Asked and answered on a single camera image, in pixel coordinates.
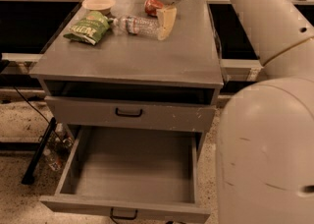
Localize clear plastic water bottle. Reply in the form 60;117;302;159
112;16;159;38

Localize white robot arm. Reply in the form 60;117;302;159
158;0;314;224

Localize grey drawer cabinet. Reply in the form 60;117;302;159
31;0;223;150

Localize grey middle drawer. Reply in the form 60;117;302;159
45;96;215;133

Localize open grey bottom drawer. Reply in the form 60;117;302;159
40;126;210;224

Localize beige paper bowl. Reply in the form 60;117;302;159
82;0;116;15

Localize green chip bag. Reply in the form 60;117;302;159
64;11;113;45

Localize bottles on floor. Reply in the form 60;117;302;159
42;123;74;171

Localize black stand leg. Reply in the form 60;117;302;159
22;118;56;185

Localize black cable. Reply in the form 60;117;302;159
0;76;63;142

